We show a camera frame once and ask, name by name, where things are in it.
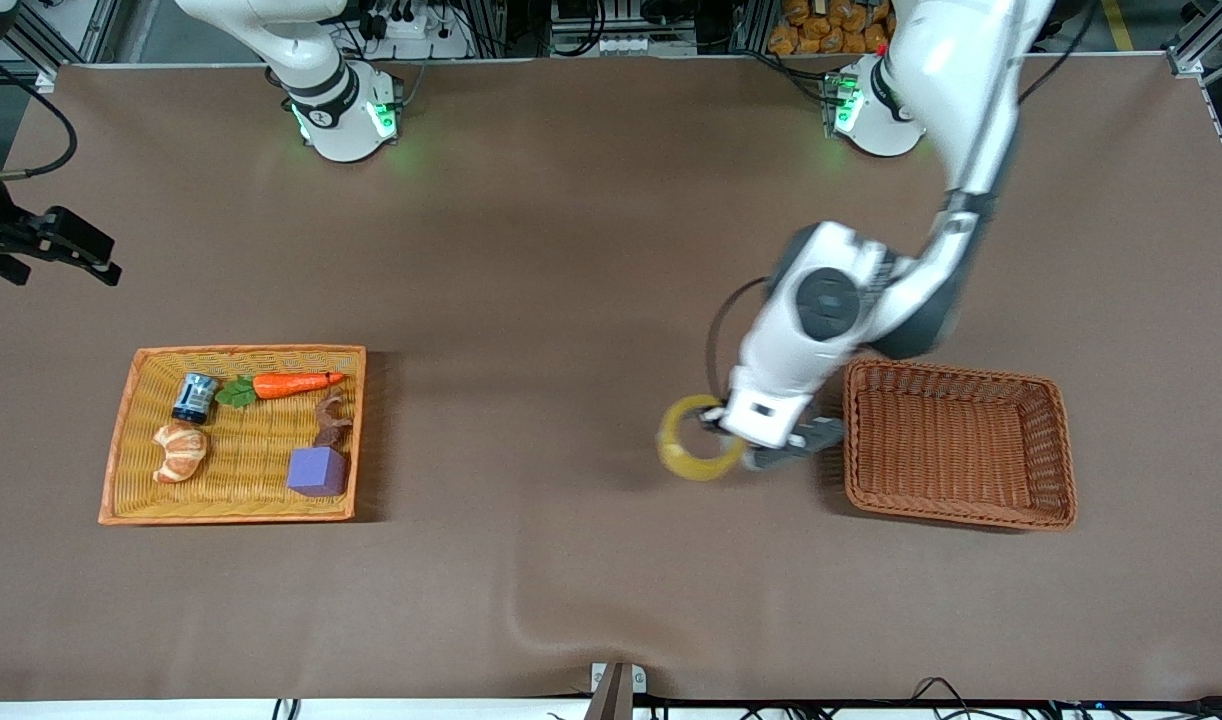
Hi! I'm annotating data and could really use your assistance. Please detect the yellow tape roll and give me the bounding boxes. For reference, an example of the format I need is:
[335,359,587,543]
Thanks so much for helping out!
[657,395,748,482]

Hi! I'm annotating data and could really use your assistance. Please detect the small blue can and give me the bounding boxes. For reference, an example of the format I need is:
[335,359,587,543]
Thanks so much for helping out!
[172,373,219,425]

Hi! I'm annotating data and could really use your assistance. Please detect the brown table cloth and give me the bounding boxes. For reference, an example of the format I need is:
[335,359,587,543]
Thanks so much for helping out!
[0,55,1222,701]

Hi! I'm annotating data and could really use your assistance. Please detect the toy croissant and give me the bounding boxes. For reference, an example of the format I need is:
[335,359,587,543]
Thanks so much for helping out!
[152,421,210,484]

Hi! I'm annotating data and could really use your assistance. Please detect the orange toy carrot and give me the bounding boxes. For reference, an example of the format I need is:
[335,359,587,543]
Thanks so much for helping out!
[216,372,345,409]

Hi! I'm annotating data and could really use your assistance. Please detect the brown wicker basket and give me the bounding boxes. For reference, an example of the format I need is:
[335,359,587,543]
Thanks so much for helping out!
[843,358,1078,531]

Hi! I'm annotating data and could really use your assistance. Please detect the orange flat woven tray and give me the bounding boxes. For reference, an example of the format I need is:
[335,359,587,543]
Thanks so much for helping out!
[99,345,366,526]

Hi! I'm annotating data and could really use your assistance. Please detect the brown toy figurine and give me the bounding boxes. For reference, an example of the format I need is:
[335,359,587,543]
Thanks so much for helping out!
[313,392,355,448]

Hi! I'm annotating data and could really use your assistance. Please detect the purple cube block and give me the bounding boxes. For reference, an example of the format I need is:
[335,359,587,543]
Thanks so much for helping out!
[287,447,348,498]

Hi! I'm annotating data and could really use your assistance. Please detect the white power strip with plugs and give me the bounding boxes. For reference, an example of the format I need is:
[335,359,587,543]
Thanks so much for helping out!
[356,0,472,59]

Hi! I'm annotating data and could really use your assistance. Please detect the bag of orange bread toys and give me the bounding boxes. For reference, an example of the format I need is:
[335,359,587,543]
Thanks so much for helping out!
[768,0,897,56]

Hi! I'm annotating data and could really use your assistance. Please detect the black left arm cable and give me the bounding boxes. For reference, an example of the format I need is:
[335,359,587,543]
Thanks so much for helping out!
[706,278,772,403]

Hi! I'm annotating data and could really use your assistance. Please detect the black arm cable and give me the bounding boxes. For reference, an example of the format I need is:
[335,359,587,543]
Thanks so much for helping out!
[706,278,772,403]
[0,50,78,183]

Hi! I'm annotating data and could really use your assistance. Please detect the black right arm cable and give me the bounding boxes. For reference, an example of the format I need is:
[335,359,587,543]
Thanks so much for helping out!
[0,50,78,183]

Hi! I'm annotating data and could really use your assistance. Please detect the aluminium frame profile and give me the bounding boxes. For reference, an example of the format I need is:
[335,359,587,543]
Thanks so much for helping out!
[1161,0,1222,81]
[1,0,122,91]

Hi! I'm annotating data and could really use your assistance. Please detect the grey metal camera bracket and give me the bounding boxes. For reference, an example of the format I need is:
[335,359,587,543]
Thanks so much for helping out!
[589,662,647,720]

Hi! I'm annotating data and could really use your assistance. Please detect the black floor cables bundle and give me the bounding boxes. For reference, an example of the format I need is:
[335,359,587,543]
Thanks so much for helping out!
[651,678,1222,720]

